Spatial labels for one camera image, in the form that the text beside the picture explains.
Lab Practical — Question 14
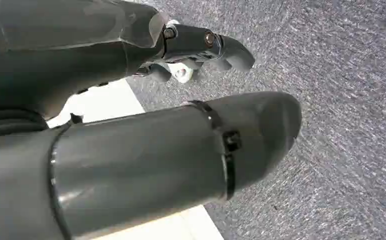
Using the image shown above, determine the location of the ribbed grey left arm sleeve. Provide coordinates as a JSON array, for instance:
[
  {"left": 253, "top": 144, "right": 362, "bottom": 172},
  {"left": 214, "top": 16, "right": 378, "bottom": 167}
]
[{"left": 0, "top": 109, "right": 50, "bottom": 141}]

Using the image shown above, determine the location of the black cable tie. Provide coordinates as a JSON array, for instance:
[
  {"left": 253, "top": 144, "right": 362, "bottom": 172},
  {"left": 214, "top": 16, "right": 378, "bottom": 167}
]
[
  {"left": 47, "top": 113, "right": 84, "bottom": 240},
  {"left": 183, "top": 99, "right": 243, "bottom": 202}
]

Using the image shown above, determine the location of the small white plastic piece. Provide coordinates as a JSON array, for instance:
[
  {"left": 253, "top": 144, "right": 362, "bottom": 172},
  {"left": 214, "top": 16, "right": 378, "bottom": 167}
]
[{"left": 167, "top": 62, "right": 195, "bottom": 84}]

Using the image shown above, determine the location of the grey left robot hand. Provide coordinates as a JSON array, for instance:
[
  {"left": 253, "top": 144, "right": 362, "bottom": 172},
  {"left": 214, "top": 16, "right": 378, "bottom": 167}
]
[{"left": 0, "top": 0, "right": 303, "bottom": 240}]

